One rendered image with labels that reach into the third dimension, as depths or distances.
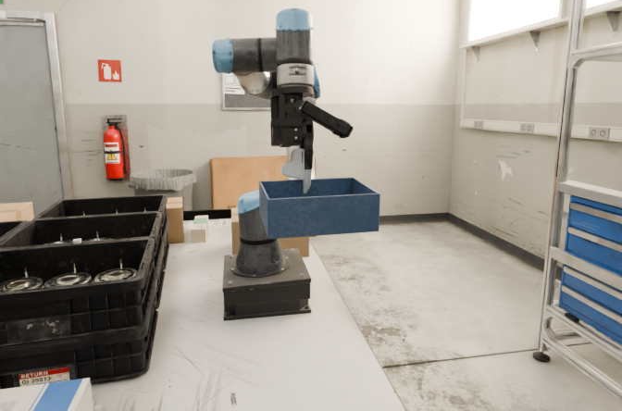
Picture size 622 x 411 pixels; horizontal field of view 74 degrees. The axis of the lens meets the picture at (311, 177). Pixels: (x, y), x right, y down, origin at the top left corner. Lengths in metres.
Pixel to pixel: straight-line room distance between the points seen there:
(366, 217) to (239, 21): 3.69
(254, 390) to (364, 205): 0.47
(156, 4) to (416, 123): 2.84
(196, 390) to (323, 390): 0.27
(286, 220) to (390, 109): 3.89
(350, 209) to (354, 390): 0.42
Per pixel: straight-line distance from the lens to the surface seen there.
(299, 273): 1.24
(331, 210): 0.71
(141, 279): 0.97
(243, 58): 0.95
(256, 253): 1.24
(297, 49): 0.84
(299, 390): 0.98
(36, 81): 4.55
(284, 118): 0.81
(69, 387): 0.94
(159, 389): 1.03
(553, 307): 2.46
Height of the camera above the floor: 1.29
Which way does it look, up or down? 10 degrees down
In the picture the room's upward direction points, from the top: straight up
